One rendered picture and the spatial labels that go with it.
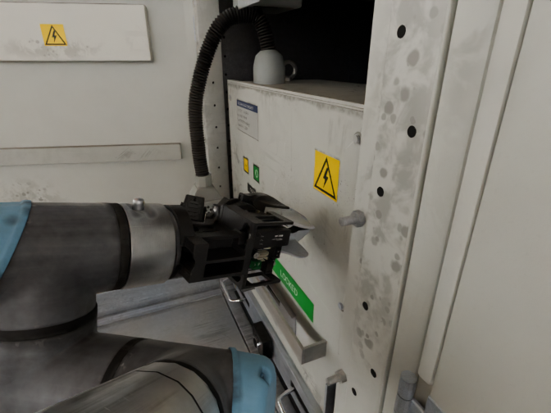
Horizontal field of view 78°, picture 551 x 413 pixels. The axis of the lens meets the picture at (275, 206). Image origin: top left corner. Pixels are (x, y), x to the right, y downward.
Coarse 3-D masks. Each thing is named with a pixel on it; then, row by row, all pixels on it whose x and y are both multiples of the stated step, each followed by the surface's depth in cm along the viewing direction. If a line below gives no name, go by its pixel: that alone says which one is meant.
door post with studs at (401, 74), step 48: (384, 0) 23; (432, 0) 19; (384, 48) 24; (432, 48) 20; (384, 96) 24; (384, 144) 25; (384, 192) 26; (384, 240) 27; (384, 288) 28; (384, 336) 29; (336, 384) 39
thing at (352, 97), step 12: (240, 84) 65; (252, 84) 59; (264, 84) 63; (276, 84) 63; (288, 84) 63; (300, 84) 63; (312, 84) 63; (324, 84) 63; (336, 84) 63; (348, 84) 63; (360, 84) 63; (300, 96) 44; (312, 96) 41; (324, 96) 40; (336, 96) 44; (348, 96) 44; (360, 96) 44; (348, 108) 35; (360, 108) 33
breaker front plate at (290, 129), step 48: (240, 96) 66; (288, 96) 47; (240, 144) 71; (288, 144) 50; (336, 144) 38; (240, 192) 77; (288, 192) 52; (336, 240) 41; (336, 288) 43; (336, 336) 45
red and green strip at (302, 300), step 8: (280, 264) 60; (280, 272) 61; (288, 280) 58; (288, 288) 59; (296, 288) 55; (296, 296) 56; (304, 296) 53; (304, 304) 53; (312, 304) 50; (312, 312) 51; (312, 320) 51
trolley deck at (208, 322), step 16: (192, 304) 89; (208, 304) 89; (224, 304) 89; (128, 320) 83; (144, 320) 83; (160, 320) 83; (176, 320) 83; (192, 320) 83; (208, 320) 83; (224, 320) 83; (144, 336) 79; (160, 336) 79; (176, 336) 79; (192, 336) 79; (208, 336) 79; (224, 336) 79; (240, 336) 79
